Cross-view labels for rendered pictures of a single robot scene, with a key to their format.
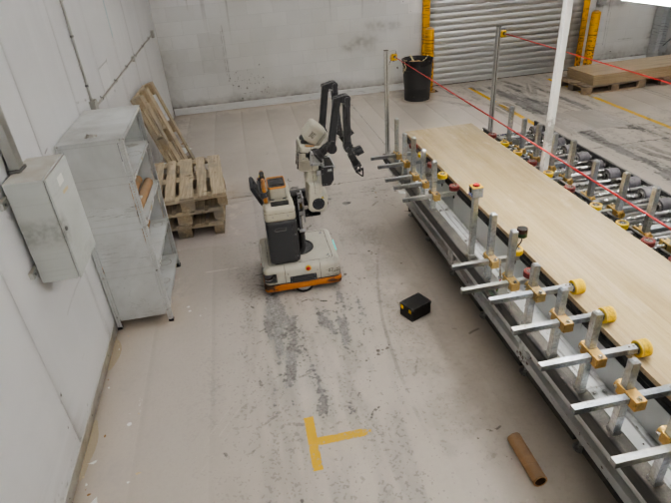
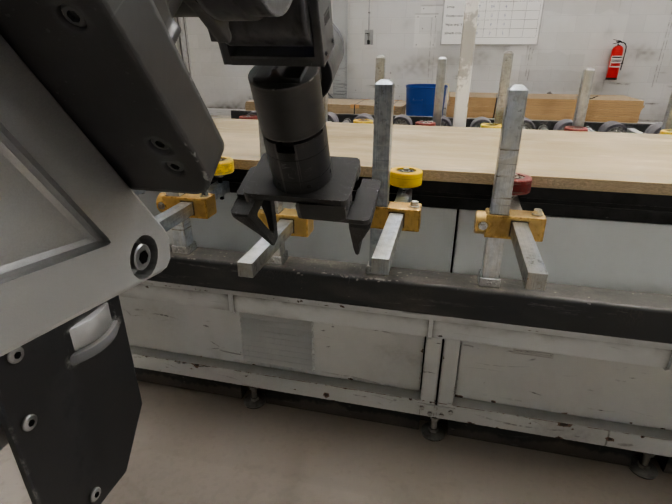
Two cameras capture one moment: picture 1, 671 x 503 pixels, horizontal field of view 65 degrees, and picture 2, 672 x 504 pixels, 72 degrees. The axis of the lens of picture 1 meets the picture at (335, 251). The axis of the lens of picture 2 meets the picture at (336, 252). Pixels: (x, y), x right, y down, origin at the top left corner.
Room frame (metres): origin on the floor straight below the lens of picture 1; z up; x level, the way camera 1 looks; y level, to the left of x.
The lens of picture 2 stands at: (3.70, 0.18, 1.19)
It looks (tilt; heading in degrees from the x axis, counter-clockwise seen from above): 24 degrees down; 292
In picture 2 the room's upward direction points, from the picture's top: straight up
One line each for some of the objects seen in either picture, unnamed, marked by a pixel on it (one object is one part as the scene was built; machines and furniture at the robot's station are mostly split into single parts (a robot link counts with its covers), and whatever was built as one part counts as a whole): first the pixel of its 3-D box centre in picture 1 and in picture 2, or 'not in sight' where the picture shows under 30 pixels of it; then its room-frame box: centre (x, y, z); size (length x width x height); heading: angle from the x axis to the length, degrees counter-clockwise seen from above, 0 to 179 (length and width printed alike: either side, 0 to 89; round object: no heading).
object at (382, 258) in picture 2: (418, 184); (395, 223); (3.93, -0.72, 0.84); 0.43 x 0.03 x 0.04; 99
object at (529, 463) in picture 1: (526, 458); not in sight; (1.89, -0.98, 0.04); 0.30 x 0.08 x 0.08; 9
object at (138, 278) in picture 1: (129, 217); not in sight; (3.87, 1.65, 0.78); 0.90 x 0.45 x 1.55; 9
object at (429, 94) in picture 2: not in sight; (425, 111); (5.02, -6.29, 0.36); 0.59 x 0.57 x 0.73; 99
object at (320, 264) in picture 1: (299, 258); not in sight; (4.02, 0.33, 0.16); 0.67 x 0.64 x 0.25; 99
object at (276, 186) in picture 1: (276, 188); not in sight; (4.01, 0.45, 0.87); 0.23 x 0.15 x 0.11; 9
